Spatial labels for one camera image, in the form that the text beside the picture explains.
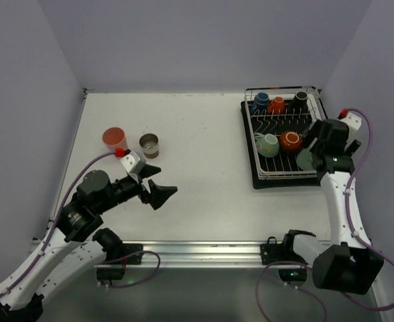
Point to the black drip tray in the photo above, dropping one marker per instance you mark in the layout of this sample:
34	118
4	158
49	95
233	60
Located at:
281	170

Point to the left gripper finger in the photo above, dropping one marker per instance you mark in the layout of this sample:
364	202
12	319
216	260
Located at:
159	194
148	171

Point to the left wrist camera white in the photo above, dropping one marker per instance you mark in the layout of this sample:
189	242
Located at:
130	160

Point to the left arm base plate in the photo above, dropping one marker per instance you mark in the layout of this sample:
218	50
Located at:
125	254

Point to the red glazed round cup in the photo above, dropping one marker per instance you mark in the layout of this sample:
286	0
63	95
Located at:
290	142

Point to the aluminium mounting rail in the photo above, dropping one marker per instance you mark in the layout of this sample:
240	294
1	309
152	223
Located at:
197	253

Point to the pink plastic cup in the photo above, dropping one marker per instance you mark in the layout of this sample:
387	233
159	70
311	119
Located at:
114	138

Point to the black cup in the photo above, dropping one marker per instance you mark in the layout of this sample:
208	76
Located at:
299	101

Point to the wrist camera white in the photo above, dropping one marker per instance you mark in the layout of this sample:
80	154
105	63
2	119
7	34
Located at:
130	160
352	120

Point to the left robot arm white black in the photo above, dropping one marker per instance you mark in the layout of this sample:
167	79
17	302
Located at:
77	241

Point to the pale green mug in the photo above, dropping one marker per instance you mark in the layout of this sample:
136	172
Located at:
305	160
267	145

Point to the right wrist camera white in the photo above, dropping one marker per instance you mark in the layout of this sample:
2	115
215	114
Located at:
352	120

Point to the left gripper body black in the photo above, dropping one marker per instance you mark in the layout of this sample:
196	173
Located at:
145	189

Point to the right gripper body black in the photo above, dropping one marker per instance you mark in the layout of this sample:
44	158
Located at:
310	135

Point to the steel cup with cork base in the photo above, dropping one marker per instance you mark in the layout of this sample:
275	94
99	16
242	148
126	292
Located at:
149	144

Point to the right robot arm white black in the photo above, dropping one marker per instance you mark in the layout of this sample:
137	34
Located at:
347	265

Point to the orange cup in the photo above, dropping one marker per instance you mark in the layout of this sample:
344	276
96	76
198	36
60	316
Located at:
277	106

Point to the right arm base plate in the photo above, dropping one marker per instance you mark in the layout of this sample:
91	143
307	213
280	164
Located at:
275	251

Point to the blue cup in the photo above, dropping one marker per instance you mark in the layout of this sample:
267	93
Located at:
260	102

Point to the wire dish rack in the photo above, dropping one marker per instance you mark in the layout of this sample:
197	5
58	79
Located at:
286	92

